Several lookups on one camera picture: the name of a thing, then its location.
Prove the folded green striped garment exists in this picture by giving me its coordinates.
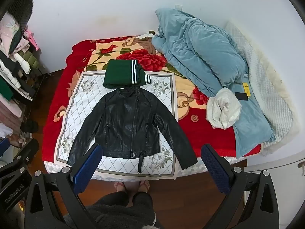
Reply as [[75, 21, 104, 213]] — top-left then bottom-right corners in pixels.
[[103, 59, 152, 90]]

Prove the white fleece towel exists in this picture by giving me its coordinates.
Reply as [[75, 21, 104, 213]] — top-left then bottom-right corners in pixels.
[[206, 87, 242, 130]]

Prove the white floral printed mat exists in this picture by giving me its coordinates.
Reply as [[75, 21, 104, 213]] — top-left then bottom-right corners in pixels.
[[55, 71, 178, 180]]

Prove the black leather jacket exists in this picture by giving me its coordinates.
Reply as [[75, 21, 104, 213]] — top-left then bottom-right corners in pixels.
[[67, 86, 198, 173]]

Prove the metal clothes rack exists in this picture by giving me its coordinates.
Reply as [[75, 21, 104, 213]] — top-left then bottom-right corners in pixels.
[[14, 72, 51, 134]]

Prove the green hanging garment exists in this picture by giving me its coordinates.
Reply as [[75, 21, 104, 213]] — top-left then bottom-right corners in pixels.
[[0, 77, 13, 102]]

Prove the yellow tag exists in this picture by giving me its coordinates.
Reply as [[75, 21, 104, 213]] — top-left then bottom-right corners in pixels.
[[242, 82, 252, 97]]

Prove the black hanging garment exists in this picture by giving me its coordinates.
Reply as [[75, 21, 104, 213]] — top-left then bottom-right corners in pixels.
[[0, 51, 35, 96]]

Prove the light blue quilt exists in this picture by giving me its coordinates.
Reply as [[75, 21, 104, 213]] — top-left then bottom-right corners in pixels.
[[152, 8, 276, 158]]

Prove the person's right foot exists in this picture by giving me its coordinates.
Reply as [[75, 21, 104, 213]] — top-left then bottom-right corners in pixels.
[[138, 180, 151, 193]]

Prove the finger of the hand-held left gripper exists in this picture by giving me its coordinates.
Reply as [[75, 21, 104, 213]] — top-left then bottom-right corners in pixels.
[[0, 138, 40, 176], [0, 137, 11, 159]]

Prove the person's foot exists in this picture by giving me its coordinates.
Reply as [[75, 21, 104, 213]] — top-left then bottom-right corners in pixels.
[[114, 181, 127, 192], [138, 180, 151, 193]]

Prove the black mesh object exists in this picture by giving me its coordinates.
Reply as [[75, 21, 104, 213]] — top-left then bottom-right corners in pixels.
[[8, 0, 33, 30]]

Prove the bright pink hanging item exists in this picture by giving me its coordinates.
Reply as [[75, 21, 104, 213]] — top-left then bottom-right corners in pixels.
[[24, 30, 39, 52]]

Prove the person's left foot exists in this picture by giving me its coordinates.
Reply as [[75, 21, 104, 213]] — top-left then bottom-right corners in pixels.
[[114, 181, 127, 192]]

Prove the white cabinet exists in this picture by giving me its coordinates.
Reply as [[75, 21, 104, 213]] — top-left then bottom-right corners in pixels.
[[243, 156, 305, 229]]

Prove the olive puffer jacket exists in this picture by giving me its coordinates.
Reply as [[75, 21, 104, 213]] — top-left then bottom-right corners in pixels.
[[18, 50, 40, 73]]

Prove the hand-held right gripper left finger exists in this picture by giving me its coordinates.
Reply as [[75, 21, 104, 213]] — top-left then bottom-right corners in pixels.
[[24, 144, 105, 229]]

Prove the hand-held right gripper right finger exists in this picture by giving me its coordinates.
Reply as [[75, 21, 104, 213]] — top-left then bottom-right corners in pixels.
[[201, 144, 279, 229]]

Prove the pink knit sweater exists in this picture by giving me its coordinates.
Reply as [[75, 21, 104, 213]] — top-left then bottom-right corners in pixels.
[[0, 13, 30, 53]]

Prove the person's grey fleece clothing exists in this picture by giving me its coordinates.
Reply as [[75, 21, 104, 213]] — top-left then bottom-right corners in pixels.
[[84, 191, 158, 229]]

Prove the white puffer jacket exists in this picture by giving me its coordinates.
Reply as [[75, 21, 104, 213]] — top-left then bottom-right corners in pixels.
[[0, 52, 31, 93]]

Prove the red floral blanket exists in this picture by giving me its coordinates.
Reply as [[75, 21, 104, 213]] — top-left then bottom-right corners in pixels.
[[42, 35, 262, 163]]

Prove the cream fleece blanket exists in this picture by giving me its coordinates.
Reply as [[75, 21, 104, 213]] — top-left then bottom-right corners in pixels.
[[248, 40, 302, 156]]

